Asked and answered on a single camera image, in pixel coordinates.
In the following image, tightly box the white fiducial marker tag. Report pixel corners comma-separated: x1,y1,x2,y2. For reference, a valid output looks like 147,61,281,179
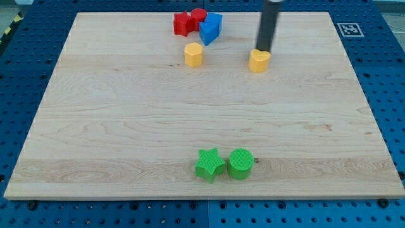
337,22,364,37

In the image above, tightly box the green cylinder block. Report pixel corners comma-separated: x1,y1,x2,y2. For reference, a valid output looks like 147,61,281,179
228,148,254,180

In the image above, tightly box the yellow heart block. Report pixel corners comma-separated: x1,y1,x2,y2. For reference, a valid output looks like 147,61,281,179
248,49,271,73

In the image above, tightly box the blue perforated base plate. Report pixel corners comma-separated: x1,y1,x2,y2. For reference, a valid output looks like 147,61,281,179
1,0,404,227

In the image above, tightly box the yellow hexagon block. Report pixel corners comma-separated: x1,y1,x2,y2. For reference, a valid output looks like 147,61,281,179
184,42,203,67

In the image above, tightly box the red cylinder block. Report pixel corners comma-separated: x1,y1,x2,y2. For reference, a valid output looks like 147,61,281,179
190,8,208,31

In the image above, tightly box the blue cube block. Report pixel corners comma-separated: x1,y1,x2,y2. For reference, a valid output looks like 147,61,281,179
204,13,223,34

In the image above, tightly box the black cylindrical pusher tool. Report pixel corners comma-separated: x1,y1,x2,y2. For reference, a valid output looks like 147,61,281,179
256,0,284,52

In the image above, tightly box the blue triangle block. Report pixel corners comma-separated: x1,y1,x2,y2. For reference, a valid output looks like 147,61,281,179
199,22,219,46

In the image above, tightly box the red star block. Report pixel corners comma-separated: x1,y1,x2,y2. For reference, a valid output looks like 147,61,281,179
173,11,193,37

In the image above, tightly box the wooden board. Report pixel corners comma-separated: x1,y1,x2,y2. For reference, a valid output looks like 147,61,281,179
4,12,404,201

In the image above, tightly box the green star block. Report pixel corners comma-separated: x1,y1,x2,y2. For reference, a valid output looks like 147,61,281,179
195,148,226,184

